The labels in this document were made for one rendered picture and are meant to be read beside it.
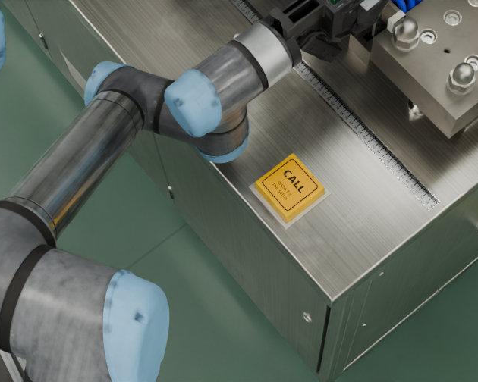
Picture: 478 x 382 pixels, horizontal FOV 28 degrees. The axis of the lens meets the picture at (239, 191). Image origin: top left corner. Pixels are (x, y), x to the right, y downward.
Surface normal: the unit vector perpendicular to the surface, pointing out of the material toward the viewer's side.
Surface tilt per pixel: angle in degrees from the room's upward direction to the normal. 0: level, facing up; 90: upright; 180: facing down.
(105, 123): 40
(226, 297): 0
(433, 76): 0
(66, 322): 18
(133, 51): 0
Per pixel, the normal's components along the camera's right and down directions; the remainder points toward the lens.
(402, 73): -0.78, 0.59
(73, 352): -0.23, 0.18
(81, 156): 0.54, -0.56
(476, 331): -0.04, -0.36
